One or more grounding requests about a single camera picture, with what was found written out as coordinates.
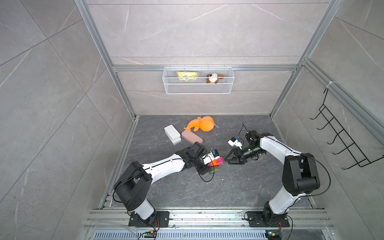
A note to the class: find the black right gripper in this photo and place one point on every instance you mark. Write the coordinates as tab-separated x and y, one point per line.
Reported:
239	158

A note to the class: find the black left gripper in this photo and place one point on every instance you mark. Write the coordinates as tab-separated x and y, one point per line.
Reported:
204	170

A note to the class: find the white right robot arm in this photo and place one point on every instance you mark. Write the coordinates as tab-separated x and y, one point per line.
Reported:
300	175

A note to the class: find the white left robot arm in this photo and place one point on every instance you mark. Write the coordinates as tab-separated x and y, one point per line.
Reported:
134	184

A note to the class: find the pink rectangular case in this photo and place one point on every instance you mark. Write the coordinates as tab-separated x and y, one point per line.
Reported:
191	137

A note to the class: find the white rectangular box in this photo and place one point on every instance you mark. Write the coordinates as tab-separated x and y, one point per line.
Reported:
173	134

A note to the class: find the orange plush whale toy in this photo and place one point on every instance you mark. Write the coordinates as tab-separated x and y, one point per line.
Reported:
205	124

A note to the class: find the yellow packet in basket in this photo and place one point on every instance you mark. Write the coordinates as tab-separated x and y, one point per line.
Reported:
187	76

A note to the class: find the brown white plush toy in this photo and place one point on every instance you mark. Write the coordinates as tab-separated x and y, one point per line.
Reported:
214	78

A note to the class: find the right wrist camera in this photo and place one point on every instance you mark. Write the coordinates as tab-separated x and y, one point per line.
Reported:
236	142

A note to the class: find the white wire wall basket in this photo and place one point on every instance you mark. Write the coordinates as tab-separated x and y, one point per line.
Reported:
175	87

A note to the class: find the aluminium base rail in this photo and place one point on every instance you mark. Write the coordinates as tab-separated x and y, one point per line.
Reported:
207	224

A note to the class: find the black wire hook rack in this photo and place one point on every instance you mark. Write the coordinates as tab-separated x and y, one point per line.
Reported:
349	145

